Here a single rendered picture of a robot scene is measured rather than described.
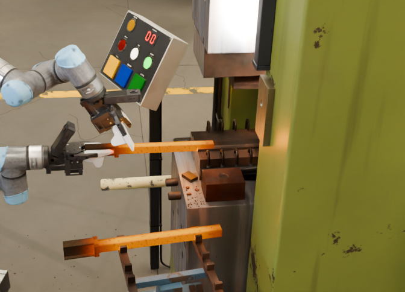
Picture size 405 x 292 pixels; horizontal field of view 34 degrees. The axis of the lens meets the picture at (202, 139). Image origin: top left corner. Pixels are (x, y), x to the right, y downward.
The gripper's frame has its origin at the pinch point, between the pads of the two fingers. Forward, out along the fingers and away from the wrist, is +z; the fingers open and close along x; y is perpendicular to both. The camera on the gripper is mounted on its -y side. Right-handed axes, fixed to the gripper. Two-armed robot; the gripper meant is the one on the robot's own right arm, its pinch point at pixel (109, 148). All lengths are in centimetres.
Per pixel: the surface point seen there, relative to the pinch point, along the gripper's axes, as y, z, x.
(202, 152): 1.0, 29.0, 3.3
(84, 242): 6.8, -8.3, 37.3
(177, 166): 8.8, 22.0, -1.5
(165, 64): -10.1, 22.1, -41.0
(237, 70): -28.8, 37.5, 7.8
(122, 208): 100, 8, -106
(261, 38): -46, 38, 28
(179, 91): 98, 56, -243
